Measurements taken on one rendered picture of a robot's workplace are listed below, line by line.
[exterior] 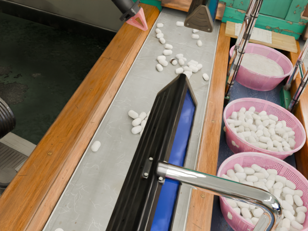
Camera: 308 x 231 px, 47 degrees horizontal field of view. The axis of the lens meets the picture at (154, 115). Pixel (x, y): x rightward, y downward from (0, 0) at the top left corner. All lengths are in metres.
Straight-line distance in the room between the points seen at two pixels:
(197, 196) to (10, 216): 0.43
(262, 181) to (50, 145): 0.59
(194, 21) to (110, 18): 2.00
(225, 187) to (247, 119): 0.80
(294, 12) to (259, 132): 0.78
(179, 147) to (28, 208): 0.42
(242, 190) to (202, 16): 0.61
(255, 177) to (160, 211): 0.62
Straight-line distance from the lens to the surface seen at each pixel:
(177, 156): 0.52
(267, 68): 1.58
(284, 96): 1.47
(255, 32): 1.76
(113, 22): 2.94
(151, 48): 1.48
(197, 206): 0.88
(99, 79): 1.20
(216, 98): 1.22
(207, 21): 0.97
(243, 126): 1.19
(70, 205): 0.87
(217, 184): 0.45
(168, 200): 0.47
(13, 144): 1.39
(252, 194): 0.46
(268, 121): 1.25
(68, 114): 1.05
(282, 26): 1.83
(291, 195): 1.03
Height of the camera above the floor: 1.44
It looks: 39 degrees down
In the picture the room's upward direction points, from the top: 11 degrees clockwise
